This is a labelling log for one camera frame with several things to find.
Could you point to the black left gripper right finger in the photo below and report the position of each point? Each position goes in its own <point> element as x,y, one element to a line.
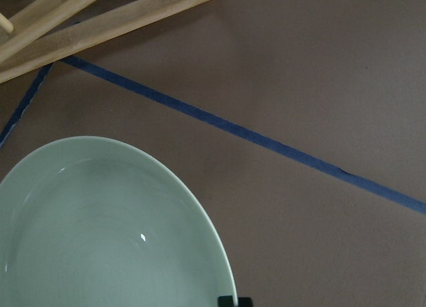
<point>245,302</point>

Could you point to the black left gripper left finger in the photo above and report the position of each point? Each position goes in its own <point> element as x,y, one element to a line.
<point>225,301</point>

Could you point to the pale green round plate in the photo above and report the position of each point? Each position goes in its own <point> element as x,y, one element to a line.
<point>90,221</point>

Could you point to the brown paper table cover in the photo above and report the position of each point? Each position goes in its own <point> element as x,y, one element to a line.
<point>298,124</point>

